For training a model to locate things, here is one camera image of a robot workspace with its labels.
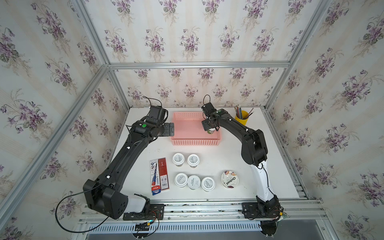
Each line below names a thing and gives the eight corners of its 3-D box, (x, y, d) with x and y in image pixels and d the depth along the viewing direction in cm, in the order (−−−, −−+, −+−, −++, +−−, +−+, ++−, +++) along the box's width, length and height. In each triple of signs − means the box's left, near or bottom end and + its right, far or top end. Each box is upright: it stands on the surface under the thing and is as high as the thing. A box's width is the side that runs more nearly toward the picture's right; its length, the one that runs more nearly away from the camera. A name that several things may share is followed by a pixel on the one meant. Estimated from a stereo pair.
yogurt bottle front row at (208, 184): (201, 192, 80) (202, 189, 75) (200, 180, 84) (201, 176, 79) (214, 193, 80) (215, 189, 75) (213, 181, 85) (214, 176, 79)
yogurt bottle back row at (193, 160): (187, 168, 89) (187, 164, 84) (187, 159, 93) (187, 154, 88) (199, 168, 89) (199, 164, 84) (199, 159, 93) (199, 154, 88)
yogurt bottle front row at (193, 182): (187, 190, 81) (187, 186, 76) (188, 179, 85) (187, 175, 80) (200, 190, 81) (200, 186, 76) (199, 179, 85) (200, 175, 80)
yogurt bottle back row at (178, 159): (172, 167, 89) (171, 162, 84) (173, 158, 93) (172, 153, 88) (184, 167, 89) (184, 163, 84) (184, 158, 93) (184, 153, 88)
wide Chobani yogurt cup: (221, 189, 81) (223, 186, 77) (219, 173, 87) (221, 170, 83) (237, 189, 82) (240, 187, 78) (234, 174, 87) (237, 170, 83)
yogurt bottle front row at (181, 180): (175, 188, 82) (174, 185, 76) (176, 176, 86) (175, 172, 81) (188, 188, 82) (187, 185, 76) (188, 177, 86) (188, 172, 81)
